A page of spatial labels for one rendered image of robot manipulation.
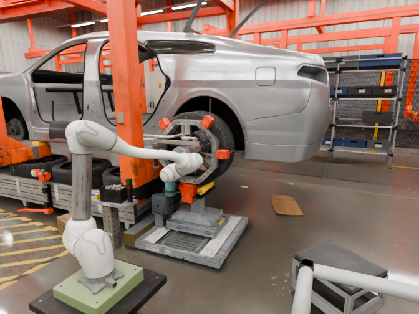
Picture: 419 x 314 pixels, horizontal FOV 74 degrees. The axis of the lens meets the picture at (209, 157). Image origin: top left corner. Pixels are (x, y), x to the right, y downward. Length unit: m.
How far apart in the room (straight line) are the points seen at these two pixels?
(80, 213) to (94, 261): 0.29
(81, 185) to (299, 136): 1.69
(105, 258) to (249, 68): 1.79
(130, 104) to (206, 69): 0.75
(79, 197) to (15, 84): 2.94
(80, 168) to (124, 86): 1.00
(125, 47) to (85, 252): 1.56
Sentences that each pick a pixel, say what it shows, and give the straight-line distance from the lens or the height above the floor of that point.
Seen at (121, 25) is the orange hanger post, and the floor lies 1.85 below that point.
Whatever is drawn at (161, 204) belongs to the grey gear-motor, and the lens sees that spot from 2.62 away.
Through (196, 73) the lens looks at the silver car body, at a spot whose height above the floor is 1.51.
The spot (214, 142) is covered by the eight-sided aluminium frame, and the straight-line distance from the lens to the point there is 2.21.
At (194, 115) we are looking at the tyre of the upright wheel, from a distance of 2.36.
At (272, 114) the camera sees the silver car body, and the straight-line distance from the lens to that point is 2.43.
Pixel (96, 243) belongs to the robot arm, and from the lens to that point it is 1.56.
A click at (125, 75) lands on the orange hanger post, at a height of 1.48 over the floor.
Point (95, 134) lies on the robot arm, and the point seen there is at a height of 1.14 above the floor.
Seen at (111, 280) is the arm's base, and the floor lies 0.40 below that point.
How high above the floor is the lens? 1.33
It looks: 13 degrees down
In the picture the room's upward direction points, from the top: straight up
